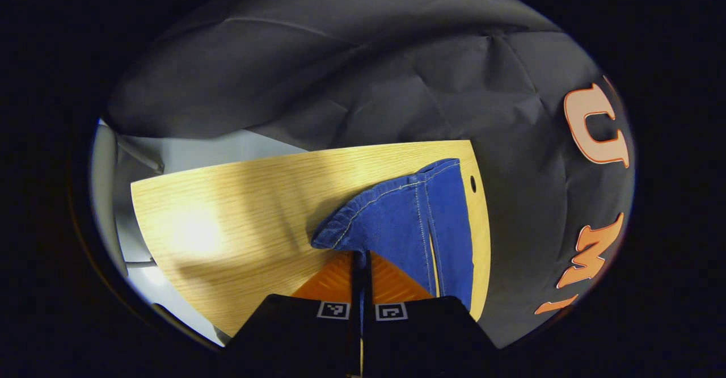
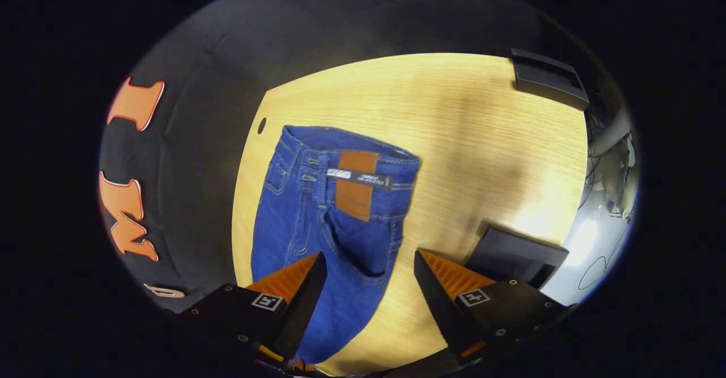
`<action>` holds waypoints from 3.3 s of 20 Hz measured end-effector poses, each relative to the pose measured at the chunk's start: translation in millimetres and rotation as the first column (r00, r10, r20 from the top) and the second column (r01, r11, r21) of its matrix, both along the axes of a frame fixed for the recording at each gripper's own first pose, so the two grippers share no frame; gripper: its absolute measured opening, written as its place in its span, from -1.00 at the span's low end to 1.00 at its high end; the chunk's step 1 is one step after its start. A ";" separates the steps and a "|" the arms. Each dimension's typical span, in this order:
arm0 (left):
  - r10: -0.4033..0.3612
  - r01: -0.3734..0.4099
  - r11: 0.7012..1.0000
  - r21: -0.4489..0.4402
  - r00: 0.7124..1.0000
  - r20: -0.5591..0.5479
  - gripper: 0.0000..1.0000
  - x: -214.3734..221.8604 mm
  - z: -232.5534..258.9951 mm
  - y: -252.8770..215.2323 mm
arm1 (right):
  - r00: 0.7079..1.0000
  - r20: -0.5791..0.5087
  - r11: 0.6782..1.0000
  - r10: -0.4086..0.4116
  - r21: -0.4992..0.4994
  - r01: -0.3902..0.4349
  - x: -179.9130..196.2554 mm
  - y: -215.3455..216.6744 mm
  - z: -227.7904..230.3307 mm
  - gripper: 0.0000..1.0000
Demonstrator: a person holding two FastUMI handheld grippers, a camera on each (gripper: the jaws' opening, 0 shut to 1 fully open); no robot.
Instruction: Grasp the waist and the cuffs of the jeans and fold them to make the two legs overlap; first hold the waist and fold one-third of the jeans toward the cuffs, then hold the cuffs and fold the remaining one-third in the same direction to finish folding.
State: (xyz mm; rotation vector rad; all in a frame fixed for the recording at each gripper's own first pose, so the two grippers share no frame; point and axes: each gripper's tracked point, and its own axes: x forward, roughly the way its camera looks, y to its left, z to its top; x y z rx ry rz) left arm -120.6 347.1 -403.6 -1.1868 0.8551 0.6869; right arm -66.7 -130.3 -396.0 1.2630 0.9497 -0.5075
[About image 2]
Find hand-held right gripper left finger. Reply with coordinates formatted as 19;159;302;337
177;251;328;360

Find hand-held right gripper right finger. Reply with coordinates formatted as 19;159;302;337
413;249;571;367

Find blue denim jeans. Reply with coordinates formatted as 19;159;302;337
250;125;421;366

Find black plastic stand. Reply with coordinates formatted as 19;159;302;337
464;226;569;289
509;48;590;111

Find black backdrop cloth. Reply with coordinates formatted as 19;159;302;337
98;0;590;313

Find pale crumpled object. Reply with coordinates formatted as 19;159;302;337
601;134;639;220

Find grey tube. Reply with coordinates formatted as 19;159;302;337
589;108;631;157

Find thin black floor cable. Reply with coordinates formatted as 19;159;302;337
577;222;633;292

